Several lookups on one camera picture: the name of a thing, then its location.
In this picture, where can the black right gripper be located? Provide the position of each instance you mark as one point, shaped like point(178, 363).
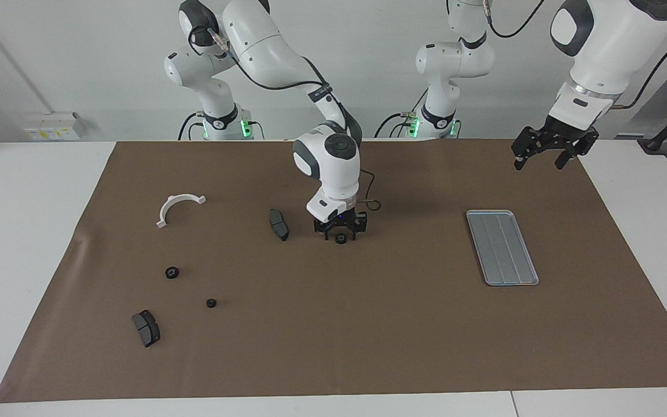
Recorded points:
point(340, 221)

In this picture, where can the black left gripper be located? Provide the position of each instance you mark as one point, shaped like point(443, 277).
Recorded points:
point(562, 132)

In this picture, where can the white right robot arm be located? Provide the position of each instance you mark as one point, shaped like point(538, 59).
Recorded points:
point(333, 168)

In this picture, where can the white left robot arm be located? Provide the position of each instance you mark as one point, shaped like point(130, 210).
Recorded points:
point(605, 40)

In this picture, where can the silver metal tray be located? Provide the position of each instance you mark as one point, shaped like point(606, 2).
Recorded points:
point(501, 249)

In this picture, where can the dark grey brake pad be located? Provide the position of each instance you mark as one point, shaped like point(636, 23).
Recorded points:
point(147, 330)
point(278, 225)

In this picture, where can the brown paper table mat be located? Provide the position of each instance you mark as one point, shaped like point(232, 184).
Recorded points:
point(333, 324)

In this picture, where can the white curved plastic bracket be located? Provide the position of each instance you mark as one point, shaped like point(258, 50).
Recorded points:
point(165, 209)

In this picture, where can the white wall socket box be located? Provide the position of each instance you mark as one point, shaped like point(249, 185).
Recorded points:
point(50, 133)

